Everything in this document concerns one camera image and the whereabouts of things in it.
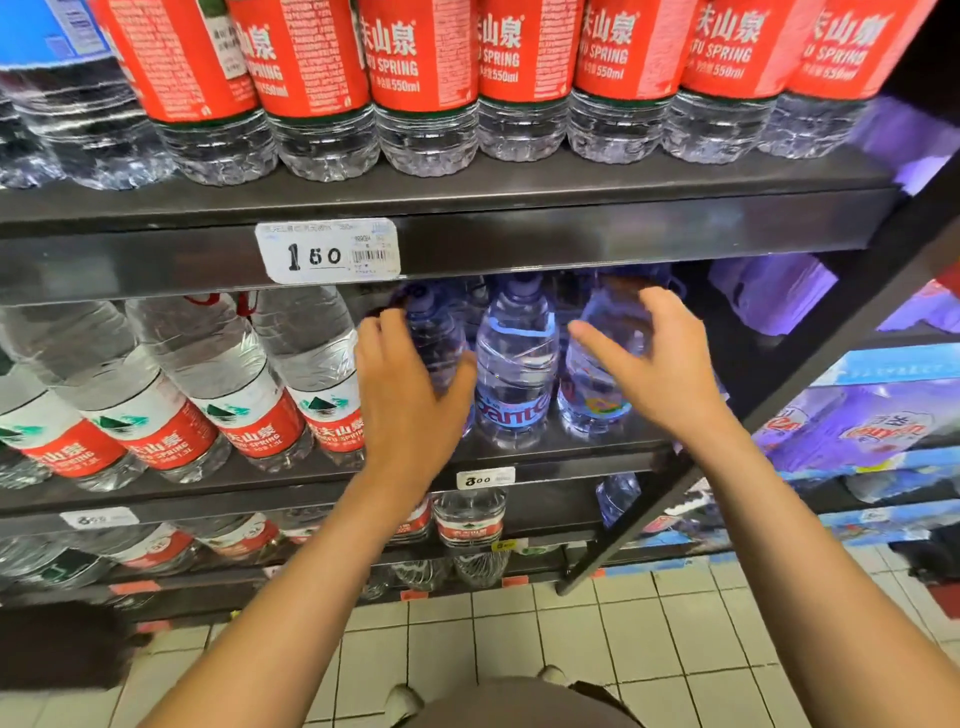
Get blue shelf edge strip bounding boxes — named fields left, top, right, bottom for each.
left=812, top=342, right=960, bottom=389

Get black metal shelf unit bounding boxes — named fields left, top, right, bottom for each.
left=0, top=146, right=960, bottom=624

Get large white price tag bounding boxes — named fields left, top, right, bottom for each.
left=254, top=218, right=402, bottom=285

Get person's left forearm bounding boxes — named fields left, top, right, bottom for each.
left=138, top=465, right=445, bottom=728

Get row of red label bottles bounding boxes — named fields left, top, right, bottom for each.
left=88, top=0, right=939, bottom=187

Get person's right forearm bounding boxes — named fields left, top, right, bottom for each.
left=671, top=418, right=960, bottom=728

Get large red-white label water bottle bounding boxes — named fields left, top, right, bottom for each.
left=125, top=293, right=315, bottom=474
left=249, top=285, right=369, bottom=471
left=0, top=300, right=234, bottom=486
left=0, top=351, right=149, bottom=493

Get small red label water bottle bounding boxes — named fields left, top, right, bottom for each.
left=390, top=495, right=435, bottom=546
left=71, top=523, right=202, bottom=577
left=178, top=512, right=283, bottom=565
left=433, top=487, right=508, bottom=549

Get purple plastic pack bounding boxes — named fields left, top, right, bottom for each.
left=708, top=253, right=839, bottom=337
left=752, top=378, right=960, bottom=475

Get person's right hand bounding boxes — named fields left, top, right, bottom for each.
left=567, top=286, right=730, bottom=453

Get person's left hand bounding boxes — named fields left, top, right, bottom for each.
left=354, top=307, right=479, bottom=495

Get person's left shoe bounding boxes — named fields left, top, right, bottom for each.
left=384, top=684, right=426, bottom=726

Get clear blue-tinted water bottle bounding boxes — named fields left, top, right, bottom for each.
left=557, top=268, right=680, bottom=441
left=474, top=273, right=561, bottom=452
left=401, top=286, right=477, bottom=438

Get blue label water bottle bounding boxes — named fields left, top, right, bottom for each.
left=0, top=0, right=175, bottom=191

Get person's brown trousers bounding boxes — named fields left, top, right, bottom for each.
left=403, top=677, right=640, bottom=728

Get small white price tag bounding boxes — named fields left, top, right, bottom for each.
left=59, top=507, right=141, bottom=531
left=455, top=466, right=518, bottom=492

